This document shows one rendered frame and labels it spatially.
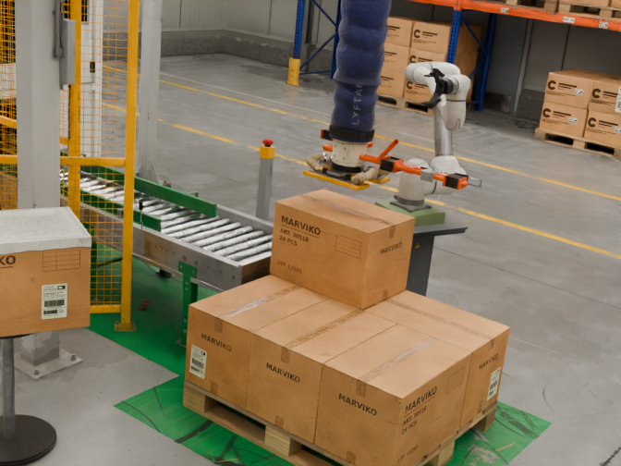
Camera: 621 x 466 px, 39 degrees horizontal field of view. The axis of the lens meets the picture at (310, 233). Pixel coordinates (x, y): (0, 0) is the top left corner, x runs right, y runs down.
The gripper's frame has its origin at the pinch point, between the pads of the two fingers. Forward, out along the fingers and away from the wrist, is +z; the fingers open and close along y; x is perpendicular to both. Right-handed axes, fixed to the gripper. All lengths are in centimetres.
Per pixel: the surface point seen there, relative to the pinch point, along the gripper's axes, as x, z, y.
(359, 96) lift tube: 19.4, 29.2, 4.4
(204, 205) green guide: 143, -1, 97
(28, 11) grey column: 136, 130, -22
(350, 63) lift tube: 23.4, 33.4, -11.1
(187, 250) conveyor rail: 101, 56, 100
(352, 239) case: 6, 42, 70
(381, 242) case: -4, 32, 71
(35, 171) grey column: 133, 129, 52
